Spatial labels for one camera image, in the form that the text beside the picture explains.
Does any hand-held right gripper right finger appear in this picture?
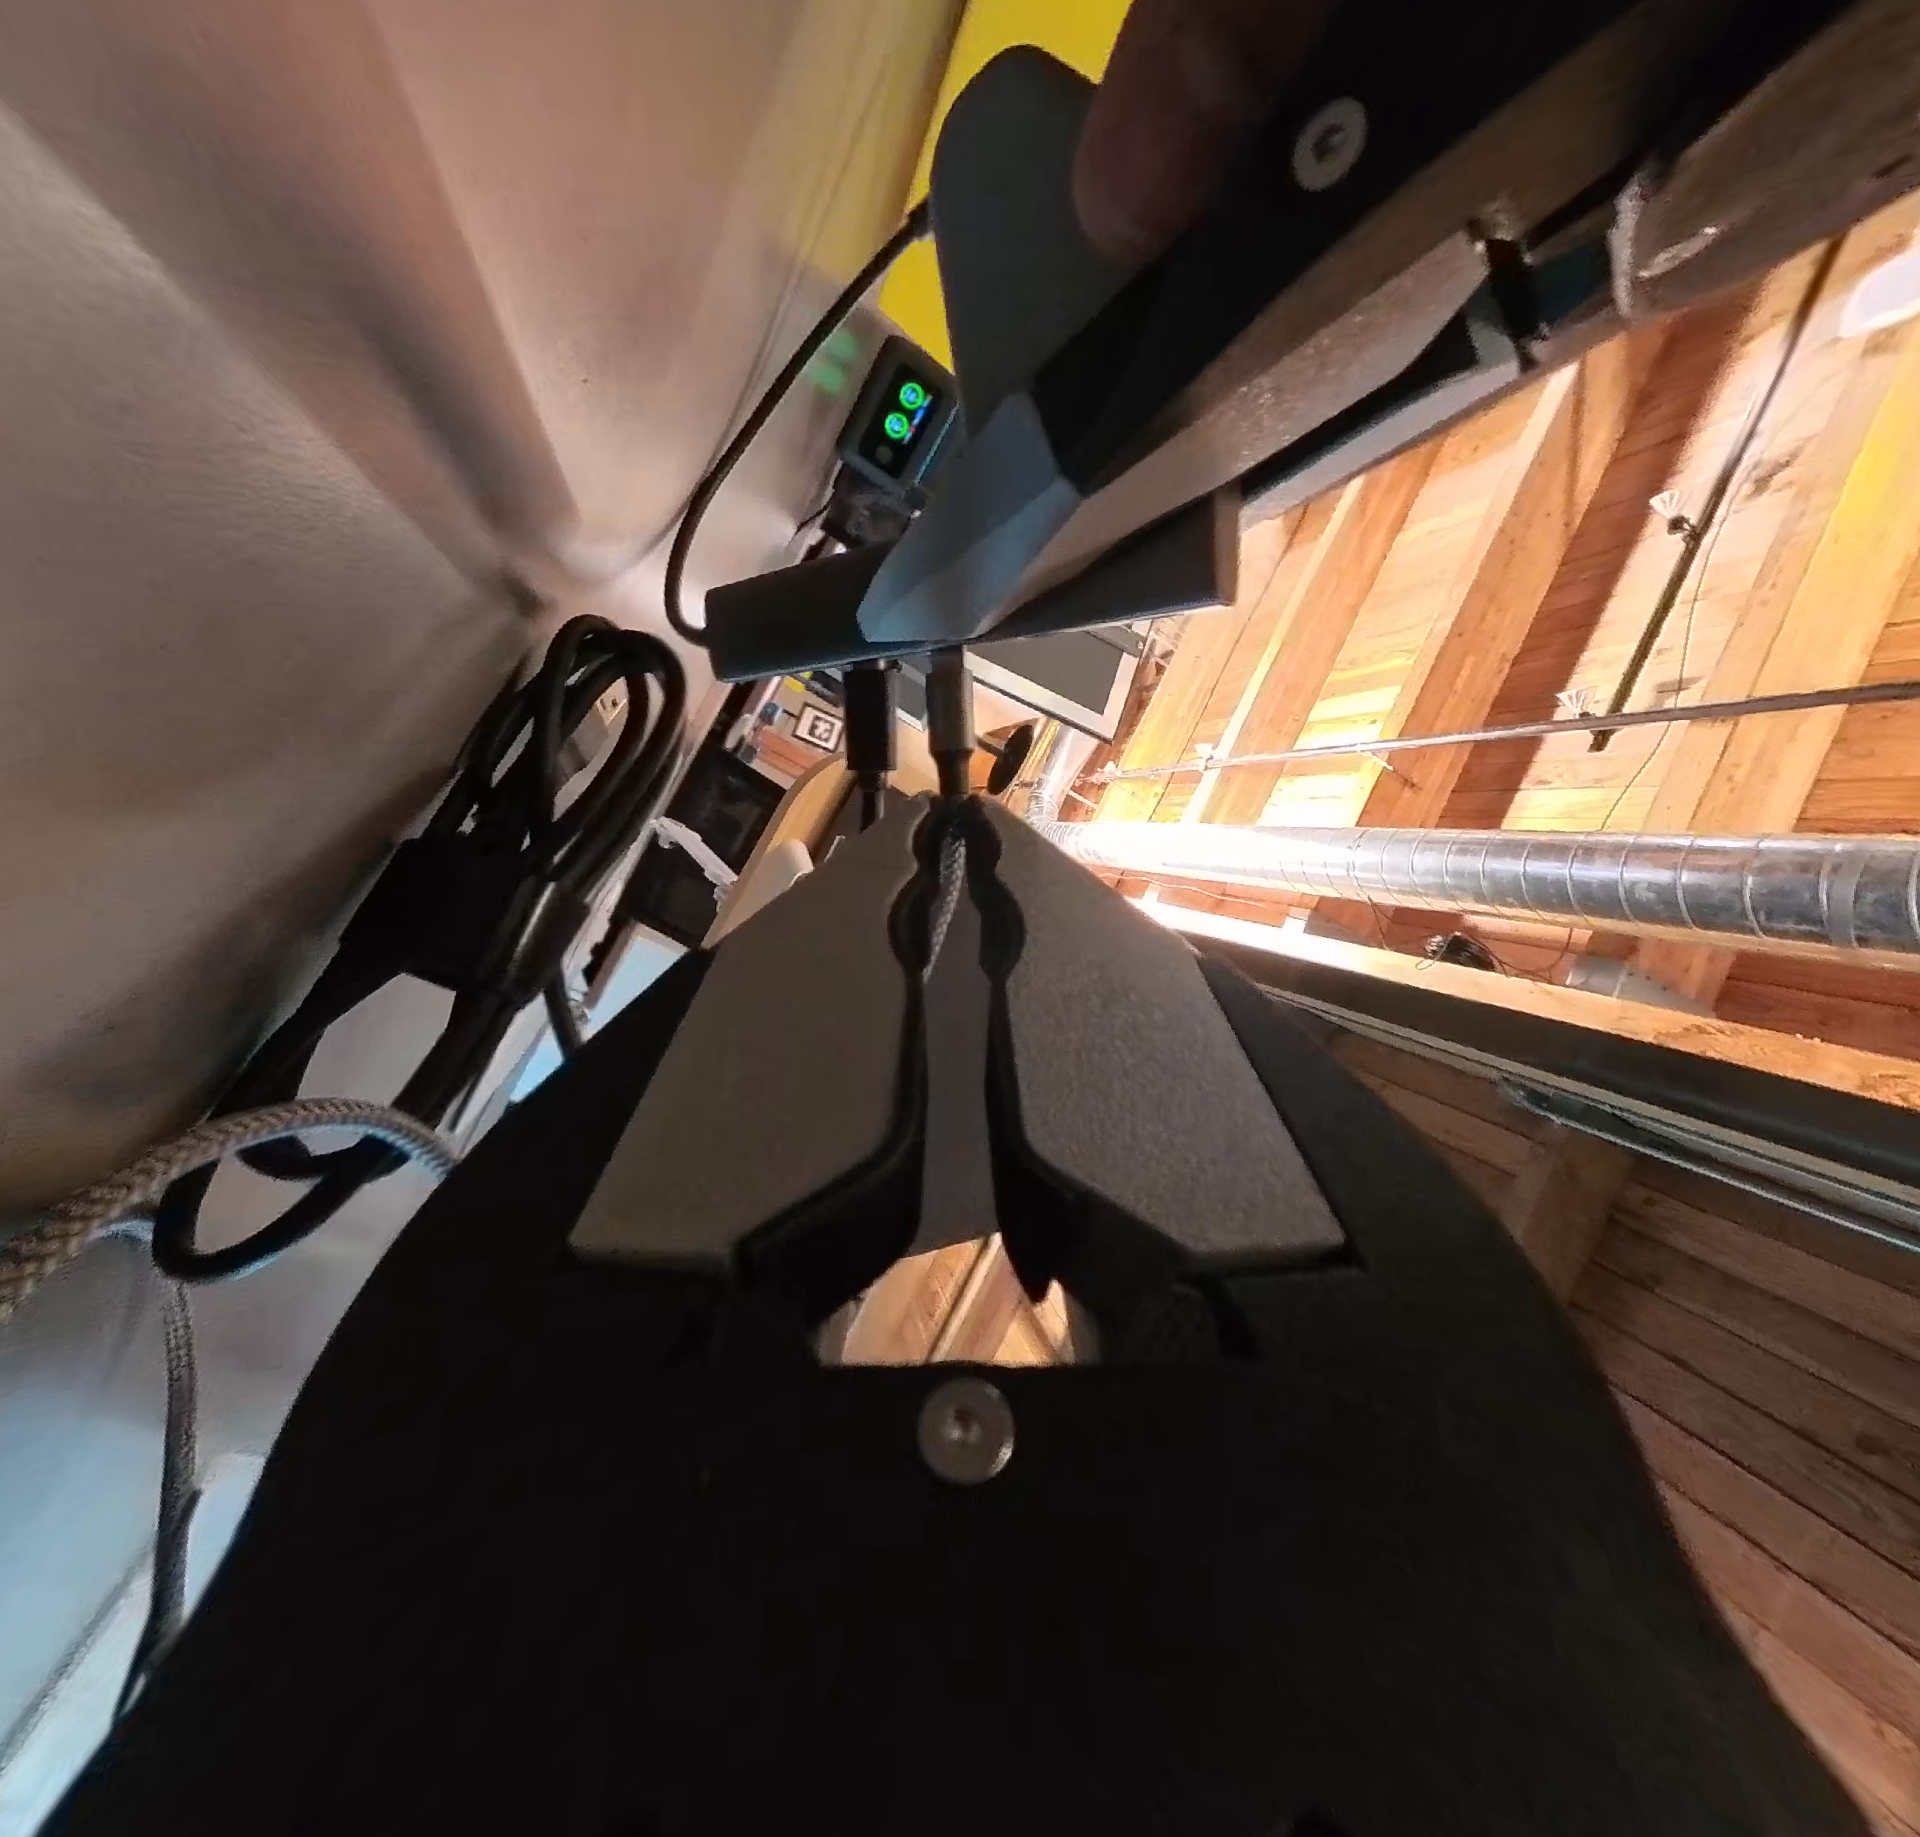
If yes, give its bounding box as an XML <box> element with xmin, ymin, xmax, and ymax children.
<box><xmin>966</xmin><ymin>799</ymin><xmax>1349</xmax><ymax>1302</ymax></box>

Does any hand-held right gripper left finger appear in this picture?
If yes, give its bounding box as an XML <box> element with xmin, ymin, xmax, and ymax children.
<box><xmin>567</xmin><ymin>794</ymin><xmax>943</xmax><ymax>1270</ymax></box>

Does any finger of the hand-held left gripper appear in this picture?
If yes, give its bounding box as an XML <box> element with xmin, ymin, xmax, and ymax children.
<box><xmin>927</xmin><ymin>45</ymin><xmax>1158</xmax><ymax>440</ymax></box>
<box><xmin>861</xmin><ymin>238</ymin><xmax>1532</xmax><ymax>649</ymax></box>

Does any grey braided usb-c cable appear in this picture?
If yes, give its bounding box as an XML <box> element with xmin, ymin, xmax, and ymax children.
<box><xmin>0</xmin><ymin>651</ymin><xmax>983</xmax><ymax>1720</ymax></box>

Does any black usb hub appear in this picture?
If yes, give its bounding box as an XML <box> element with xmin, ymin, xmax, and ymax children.
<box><xmin>702</xmin><ymin>547</ymin><xmax>939</xmax><ymax>679</ymax></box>

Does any thin black hub cable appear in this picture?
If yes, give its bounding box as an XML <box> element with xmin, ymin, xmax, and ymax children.
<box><xmin>659</xmin><ymin>200</ymin><xmax>934</xmax><ymax>644</ymax></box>

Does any person's left hand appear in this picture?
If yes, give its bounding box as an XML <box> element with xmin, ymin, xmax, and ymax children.
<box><xmin>1078</xmin><ymin>0</ymin><xmax>1397</xmax><ymax>269</ymax></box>

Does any dark screen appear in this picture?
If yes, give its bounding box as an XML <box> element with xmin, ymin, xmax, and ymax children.
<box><xmin>959</xmin><ymin>628</ymin><xmax>1148</xmax><ymax>743</ymax></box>

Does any black power meter green display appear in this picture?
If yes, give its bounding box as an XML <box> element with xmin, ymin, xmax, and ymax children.
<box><xmin>831</xmin><ymin>334</ymin><xmax>962</xmax><ymax>534</ymax></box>

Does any black ceiling conduit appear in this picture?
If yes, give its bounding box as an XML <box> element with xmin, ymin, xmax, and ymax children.
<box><xmin>1100</xmin><ymin>679</ymin><xmax>1920</xmax><ymax>788</ymax></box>

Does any black usb cable plug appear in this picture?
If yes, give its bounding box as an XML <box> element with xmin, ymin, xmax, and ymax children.
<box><xmin>841</xmin><ymin>659</ymin><xmax>904</xmax><ymax>836</ymax></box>

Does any coiled black cable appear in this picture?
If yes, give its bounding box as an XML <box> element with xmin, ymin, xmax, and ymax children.
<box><xmin>149</xmin><ymin>613</ymin><xmax>691</xmax><ymax>1286</ymax></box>

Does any silver ventilation duct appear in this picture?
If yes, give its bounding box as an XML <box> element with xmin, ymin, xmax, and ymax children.
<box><xmin>1035</xmin><ymin>815</ymin><xmax>1920</xmax><ymax>957</ymax></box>

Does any black ceiling rail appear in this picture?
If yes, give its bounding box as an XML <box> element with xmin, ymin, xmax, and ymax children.
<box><xmin>1245</xmin><ymin>952</ymin><xmax>1920</xmax><ymax>1210</ymax></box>

